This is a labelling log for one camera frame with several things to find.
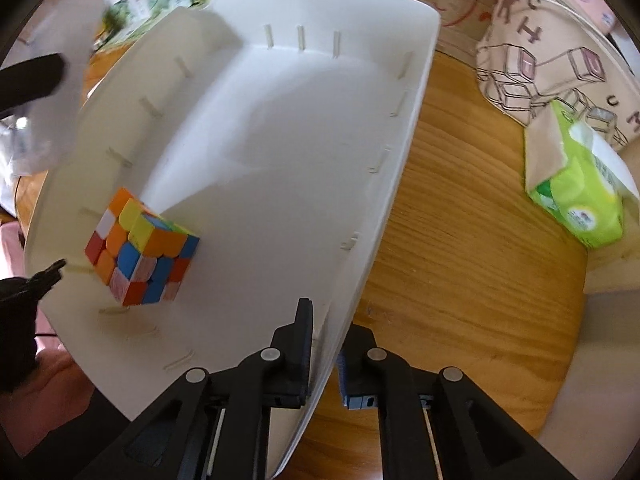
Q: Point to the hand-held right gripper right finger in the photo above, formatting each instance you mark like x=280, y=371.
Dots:
x=343, y=376

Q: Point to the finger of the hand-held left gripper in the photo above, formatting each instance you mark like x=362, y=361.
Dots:
x=27, y=82

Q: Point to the multicoloured puzzle cube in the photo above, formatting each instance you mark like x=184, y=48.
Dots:
x=137, y=255

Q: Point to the pink cloth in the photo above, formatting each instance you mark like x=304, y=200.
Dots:
x=50, y=390

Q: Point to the white plastic storage bin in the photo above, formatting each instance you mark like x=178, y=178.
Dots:
x=280, y=160

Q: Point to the green tissue pack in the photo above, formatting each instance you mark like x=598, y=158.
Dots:
x=580, y=190

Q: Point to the cardboard box with red print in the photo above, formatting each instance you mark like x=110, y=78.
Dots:
x=450, y=5

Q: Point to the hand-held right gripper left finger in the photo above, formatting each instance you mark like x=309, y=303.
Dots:
x=301, y=360

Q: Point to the printed canvas bag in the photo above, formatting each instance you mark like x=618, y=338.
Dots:
x=555, y=65

